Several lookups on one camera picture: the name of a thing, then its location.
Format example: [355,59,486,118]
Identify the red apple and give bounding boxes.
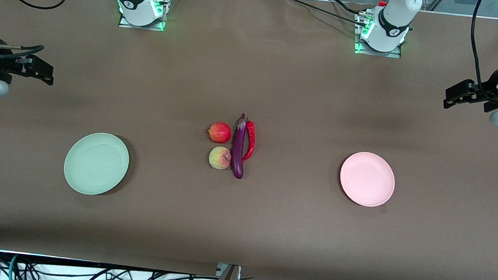
[206,121,233,145]

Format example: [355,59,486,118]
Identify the yellow pink peach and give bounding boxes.
[208,145,233,171]

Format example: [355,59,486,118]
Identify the purple eggplant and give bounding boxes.
[229,113,250,180]

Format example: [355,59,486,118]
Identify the red chili pepper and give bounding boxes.
[242,120,258,163]

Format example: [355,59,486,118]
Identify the pale green plate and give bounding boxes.
[62,129,132,199]

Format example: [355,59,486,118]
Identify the pink plate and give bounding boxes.
[337,150,398,209]

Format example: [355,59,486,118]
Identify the brown table cover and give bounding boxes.
[0,0,498,280]

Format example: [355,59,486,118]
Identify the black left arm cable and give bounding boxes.
[464,0,498,106]

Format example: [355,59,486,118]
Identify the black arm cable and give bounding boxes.
[464,0,498,106]
[0,0,69,65]

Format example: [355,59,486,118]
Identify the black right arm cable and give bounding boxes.
[0,0,69,65]

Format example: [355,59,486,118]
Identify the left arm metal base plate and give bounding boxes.
[353,12,405,59]

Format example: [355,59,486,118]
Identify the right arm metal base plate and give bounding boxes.
[118,0,172,32]

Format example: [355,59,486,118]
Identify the black base cable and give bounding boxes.
[278,0,372,29]

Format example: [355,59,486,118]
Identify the teal floor cable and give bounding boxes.
[7,253,24,280]

